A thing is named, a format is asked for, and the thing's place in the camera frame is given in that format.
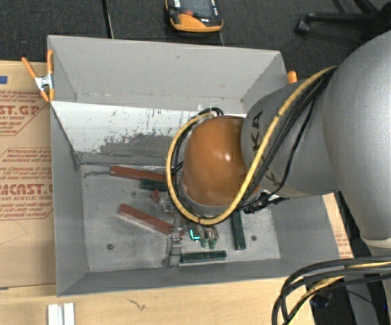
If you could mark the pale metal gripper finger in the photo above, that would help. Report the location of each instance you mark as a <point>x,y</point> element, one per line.
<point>175,249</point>
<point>168,204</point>

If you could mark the dark green flat block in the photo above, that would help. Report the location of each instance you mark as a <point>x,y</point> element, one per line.
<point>152,185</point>
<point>203,256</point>
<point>238,232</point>

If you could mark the red-brown flat block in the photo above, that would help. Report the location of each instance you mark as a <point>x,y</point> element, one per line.
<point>144,218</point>
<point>134,173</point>

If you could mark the grey metal bin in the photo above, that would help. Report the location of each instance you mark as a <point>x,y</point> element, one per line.
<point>120,242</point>

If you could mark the brown cardboard board red print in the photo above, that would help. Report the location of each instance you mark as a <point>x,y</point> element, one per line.
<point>19,249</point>

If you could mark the black cylinder on white bracket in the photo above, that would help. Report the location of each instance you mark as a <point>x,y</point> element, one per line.
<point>257,205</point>

